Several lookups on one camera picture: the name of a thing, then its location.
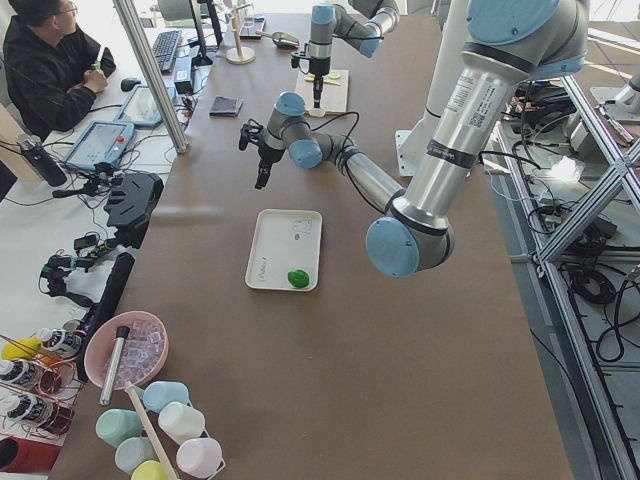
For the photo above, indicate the yellow plastic cup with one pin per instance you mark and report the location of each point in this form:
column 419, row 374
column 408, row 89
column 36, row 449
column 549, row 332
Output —
column 149, row 470

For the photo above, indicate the grey folded cloth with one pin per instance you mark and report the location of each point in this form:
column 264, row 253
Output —
column 226, row 106

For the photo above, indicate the beige rabbit print tray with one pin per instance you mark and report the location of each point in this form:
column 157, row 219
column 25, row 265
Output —
column 284, row 240

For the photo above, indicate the wooden mug tree stand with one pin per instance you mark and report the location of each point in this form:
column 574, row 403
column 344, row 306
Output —
column 238, row 54

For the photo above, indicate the bamboo cutting board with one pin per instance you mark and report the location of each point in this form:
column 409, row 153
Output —
column 334, row 95

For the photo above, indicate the green lime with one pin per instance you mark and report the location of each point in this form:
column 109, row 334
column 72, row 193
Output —
column 298, row 278

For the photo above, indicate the green plastic cup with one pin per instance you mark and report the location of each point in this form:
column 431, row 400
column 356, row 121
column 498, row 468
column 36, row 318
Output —
column 114, row 426

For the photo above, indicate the far blue teach pendant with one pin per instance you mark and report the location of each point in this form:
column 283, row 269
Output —
column 140, row 109

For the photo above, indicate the metal scoop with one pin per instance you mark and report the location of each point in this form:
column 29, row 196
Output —
column 281, row 40

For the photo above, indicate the metal tube in bowl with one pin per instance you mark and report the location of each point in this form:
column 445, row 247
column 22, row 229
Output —
column 122, row 334

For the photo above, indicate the near blue teach pendant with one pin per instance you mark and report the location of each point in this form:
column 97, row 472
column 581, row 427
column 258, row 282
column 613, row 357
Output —
column 101, row 142

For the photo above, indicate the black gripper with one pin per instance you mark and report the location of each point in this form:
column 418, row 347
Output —
column 318, row 69
column 266, row 154

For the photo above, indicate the blue teach pendant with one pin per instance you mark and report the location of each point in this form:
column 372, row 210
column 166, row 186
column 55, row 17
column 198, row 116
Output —
column 101, row 142
column 140, row 109

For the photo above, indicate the light blue plastic cup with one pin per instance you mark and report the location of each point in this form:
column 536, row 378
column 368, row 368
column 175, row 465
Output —
column 132, row 452

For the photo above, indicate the pink plastic cup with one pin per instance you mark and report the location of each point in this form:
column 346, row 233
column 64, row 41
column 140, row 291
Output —
column 200, row 457

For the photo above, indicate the white plastic cup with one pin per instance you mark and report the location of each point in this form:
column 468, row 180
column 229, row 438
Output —
column 181, row 422

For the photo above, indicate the black keyboard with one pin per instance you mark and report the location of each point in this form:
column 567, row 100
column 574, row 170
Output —
column 164, row 49

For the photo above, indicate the aluminium frame post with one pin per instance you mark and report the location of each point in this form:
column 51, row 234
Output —
column 143, row 53

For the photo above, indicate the black water bottle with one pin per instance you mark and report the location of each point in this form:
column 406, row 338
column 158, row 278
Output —
column 33, row 151

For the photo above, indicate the seated person in black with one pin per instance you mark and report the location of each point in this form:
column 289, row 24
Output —
column 54, row 70

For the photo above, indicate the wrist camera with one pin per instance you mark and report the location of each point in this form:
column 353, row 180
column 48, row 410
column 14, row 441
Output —
column 298, row 56
column 250, row 134

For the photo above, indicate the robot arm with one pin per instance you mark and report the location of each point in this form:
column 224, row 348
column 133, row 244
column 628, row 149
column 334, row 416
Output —
column 507, row 43
column 332, row 21

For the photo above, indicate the pink bowl with ice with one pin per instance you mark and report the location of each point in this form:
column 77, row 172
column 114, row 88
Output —
column 144, row 352

